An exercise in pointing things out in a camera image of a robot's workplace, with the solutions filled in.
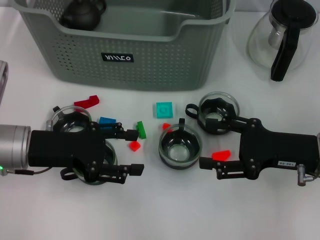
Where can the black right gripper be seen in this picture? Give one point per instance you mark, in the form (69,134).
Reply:
(275,150)

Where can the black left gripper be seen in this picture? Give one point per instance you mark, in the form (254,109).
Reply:
(55,147)

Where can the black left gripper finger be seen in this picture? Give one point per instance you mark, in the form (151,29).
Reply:
(136,170)

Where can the grey-green perforated storage bin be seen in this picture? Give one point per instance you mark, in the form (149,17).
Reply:
(150,70)

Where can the green narrow studded brick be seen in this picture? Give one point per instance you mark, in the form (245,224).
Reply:
(141,130)

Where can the small red square brick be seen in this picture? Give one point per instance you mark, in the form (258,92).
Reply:
(135,146)

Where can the large red wedge brick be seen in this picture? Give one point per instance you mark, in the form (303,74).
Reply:
(221,155)

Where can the blue square brick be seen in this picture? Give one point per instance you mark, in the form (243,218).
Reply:
(106,120)

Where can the small red sloped brick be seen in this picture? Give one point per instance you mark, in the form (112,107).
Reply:
(165,126)

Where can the teal square brick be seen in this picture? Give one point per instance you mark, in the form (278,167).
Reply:
(163,110)

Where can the dark red curved brick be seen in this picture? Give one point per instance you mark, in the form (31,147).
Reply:
(86,102)

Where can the right gripper metal connector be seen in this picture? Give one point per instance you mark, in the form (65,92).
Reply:
(302,175)

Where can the black clay teapot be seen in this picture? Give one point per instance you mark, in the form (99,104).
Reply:
(80,17)

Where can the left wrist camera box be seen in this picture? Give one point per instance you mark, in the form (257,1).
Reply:
(3,80)

